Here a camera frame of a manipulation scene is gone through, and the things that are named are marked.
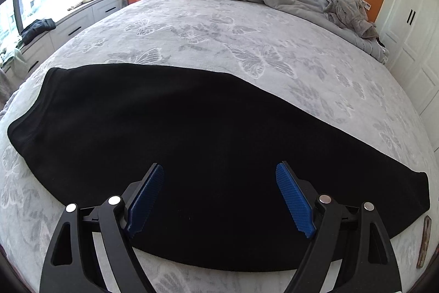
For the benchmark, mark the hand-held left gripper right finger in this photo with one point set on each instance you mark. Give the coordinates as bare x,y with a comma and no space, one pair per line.
295,202

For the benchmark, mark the dark clothes pile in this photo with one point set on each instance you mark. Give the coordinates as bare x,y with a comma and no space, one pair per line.
37,28

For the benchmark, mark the grey crumpled garment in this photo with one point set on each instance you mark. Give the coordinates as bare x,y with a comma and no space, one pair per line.
351,13

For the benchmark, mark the black pants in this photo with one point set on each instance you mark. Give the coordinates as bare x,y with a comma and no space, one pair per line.
192,128

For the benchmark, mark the white wardrobe doors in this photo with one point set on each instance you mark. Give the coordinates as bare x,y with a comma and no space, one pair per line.
413,28

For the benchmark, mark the brown wooden strip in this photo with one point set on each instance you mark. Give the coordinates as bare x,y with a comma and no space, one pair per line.
424,241

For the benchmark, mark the white drawer cabinet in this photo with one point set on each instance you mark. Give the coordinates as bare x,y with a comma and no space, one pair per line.
58,28

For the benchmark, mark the grey butterfly print blanket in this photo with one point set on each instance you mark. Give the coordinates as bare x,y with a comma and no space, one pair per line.
260,49

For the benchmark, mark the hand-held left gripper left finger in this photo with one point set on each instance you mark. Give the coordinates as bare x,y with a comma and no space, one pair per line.
145,198

